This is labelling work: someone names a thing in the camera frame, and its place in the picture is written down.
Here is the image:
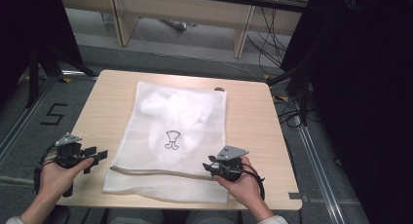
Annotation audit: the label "black curtain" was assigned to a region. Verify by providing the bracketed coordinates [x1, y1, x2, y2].
[280, 0, 413, 224]
[0, 0, 84, 100]

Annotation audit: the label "grey metal bracket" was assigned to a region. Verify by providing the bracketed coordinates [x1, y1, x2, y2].
[287, 192, 310, 203]

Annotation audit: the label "grey power strip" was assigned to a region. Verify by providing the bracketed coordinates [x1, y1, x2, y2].
[159, 19, 189, 32]

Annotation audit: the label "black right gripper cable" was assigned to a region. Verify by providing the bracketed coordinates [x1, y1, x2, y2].
[241, 163, 267, 202]

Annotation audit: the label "white garment with drawn figure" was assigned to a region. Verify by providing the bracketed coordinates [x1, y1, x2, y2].
[138, 87, 218, 164]

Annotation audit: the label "black chair seat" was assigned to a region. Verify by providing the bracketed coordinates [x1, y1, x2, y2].
[44, 204, 72, 224]

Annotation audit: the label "person's left hand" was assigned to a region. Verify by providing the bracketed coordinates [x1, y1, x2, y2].
[38, 157, 95, 203]

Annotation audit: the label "light wooden desk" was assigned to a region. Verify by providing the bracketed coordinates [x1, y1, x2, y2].
[57, 0, 314, 59]

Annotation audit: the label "hanging black cables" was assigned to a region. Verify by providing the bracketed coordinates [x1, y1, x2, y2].
[245, 6, 286, 76]

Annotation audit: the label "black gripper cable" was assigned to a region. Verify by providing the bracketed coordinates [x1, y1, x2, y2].
[241, 163, 267, 202]
[33, 143, 58, 195]

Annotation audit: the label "metal floor rail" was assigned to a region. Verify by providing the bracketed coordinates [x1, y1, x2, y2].
[0, 77, 56, 168]
[295, 124, 347, 224]

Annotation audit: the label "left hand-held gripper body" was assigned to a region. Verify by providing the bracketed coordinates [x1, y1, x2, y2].
[54, 131, 87, 199]

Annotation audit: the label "person's right hand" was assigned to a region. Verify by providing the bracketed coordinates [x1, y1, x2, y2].
[213, 155, 265, 212]

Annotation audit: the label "white mesh laundry bag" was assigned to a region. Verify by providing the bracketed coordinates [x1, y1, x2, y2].
[101, 80, 230, 205]

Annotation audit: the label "black metal stand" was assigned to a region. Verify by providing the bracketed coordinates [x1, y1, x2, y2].
[24, 44, 99, 109]
[266, 53, 314, 127]

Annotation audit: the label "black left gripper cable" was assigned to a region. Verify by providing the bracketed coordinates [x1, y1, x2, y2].
[33, 143, 58, 195]

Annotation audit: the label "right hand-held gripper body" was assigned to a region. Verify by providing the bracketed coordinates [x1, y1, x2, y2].
[210, 145, 250, 182]

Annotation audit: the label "black cable bundle on floor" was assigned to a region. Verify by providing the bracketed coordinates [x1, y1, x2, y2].
[272, 93, 320, 129]

